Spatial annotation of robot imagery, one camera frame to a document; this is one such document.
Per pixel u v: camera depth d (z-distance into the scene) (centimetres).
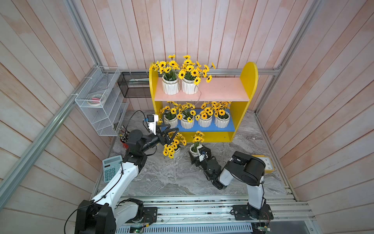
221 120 88
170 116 88
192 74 65
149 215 73
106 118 77
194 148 88
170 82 68
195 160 81
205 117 80
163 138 63
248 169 53
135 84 90
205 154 75
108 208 40
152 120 62
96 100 74
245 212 72
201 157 77
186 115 88
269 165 90
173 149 84
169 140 62
